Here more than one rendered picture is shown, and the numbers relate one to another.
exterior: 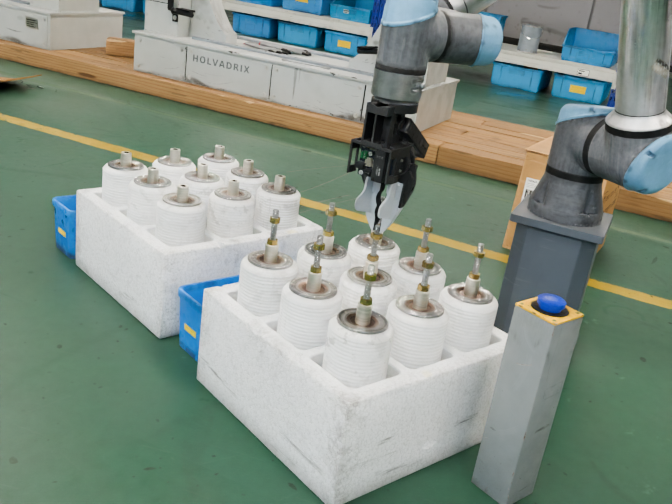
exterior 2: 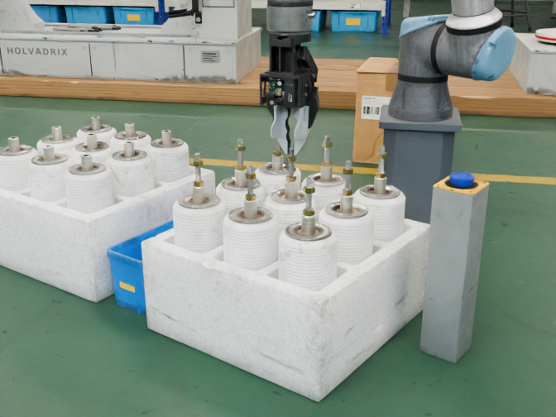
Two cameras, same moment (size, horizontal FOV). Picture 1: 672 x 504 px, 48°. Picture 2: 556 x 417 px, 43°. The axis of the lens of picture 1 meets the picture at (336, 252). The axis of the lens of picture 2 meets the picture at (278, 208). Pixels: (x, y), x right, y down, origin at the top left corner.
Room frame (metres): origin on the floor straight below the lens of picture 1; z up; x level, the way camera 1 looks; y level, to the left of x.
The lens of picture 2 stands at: (-0.04, 0.20, 0.69)
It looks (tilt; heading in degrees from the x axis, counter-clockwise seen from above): 21 degrees down; 349
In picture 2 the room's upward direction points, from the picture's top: straight up
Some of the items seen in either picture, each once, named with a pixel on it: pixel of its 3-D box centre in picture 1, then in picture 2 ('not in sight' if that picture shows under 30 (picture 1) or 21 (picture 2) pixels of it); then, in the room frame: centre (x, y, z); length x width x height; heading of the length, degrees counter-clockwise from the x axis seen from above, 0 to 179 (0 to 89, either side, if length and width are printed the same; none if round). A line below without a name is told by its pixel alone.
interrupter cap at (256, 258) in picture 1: (270, 260); (198, 201); (1.16, 0.11, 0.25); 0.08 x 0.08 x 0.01
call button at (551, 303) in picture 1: (550, 305); (462, 180); (0.98, -0.31, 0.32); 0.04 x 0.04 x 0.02
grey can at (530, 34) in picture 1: (529, 38); not in sight; (5.78, -1.17, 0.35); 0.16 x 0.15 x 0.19; 68
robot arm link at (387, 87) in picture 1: (399, 87); (291, 20); (1.14, -0.06, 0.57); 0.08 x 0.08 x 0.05
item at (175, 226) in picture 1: (179, 243); (91, 211); (1.39, 0.31, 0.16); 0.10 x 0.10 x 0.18
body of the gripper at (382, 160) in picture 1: (386, 140); (288, 69); (1.13, -0.05, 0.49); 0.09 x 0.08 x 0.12; 149
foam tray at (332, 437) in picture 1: (355, 362); (290, 276); (1.15, -0.06, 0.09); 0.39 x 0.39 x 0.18; 42
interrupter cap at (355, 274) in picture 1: (369, 277); (290, 196); (1.15, -0.06, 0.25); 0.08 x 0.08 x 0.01
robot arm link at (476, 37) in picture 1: (456, 37); not in sight; (1.20, -0.13, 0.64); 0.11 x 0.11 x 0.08; 30
